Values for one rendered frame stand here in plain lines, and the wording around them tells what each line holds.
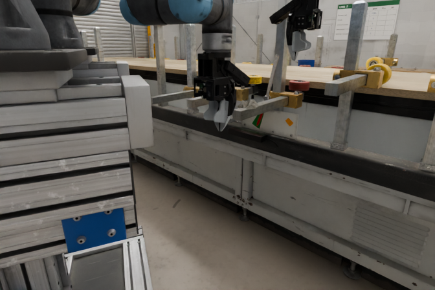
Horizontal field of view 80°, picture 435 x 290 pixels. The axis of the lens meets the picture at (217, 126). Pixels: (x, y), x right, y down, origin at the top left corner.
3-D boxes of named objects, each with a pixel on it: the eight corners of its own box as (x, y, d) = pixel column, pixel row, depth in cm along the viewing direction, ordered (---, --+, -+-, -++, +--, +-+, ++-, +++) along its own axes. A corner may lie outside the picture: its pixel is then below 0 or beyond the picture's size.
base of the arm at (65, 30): (17, 47, 67) (8, 6, 65) (32, 47, 81) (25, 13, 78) (81, 47, 73) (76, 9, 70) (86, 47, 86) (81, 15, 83)
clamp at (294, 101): (296, 109, 96) (297, 95, 95) (265, 103, 105) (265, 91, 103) (302, 106, 100) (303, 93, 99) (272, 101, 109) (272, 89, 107)
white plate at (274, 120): (295, 140, 99) (298, 114, 96) (241, 126, 116) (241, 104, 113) (296, 139, 100) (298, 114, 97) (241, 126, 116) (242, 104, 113)
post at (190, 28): (193, 120, 138) (189, 22, 123) (188, 118, 140) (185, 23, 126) (197, 118, 140) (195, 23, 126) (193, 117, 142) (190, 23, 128)
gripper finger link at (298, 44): (302, 61, 82) (305, 30, 79) (285, 60, 86) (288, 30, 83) (307, 61, 84) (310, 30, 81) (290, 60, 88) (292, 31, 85)
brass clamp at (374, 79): (377, 89, 77) (380, 72, 76) (331, 85, 86) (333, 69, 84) (381, 87, 81) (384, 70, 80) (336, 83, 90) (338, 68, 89)
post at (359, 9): (342, 153, 89) (366, -1, 75) (331, 150, 92) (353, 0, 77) (345, 149, 92) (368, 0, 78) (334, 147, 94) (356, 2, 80)
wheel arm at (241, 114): (240, 123, 77) (241, 110, 76) (232, 122, 79) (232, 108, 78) (303, 101, 108) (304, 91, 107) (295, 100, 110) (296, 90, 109)
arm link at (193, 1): (153, 23, 53) (181, 26, 63) (201, 21, 49) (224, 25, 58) (150, -20, 51) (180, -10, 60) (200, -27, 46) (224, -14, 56)
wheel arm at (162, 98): (153, 106, 113) (152, 96, 111) (148, 105, 115) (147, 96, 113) (219, 93, 144) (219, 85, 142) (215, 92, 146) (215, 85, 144)
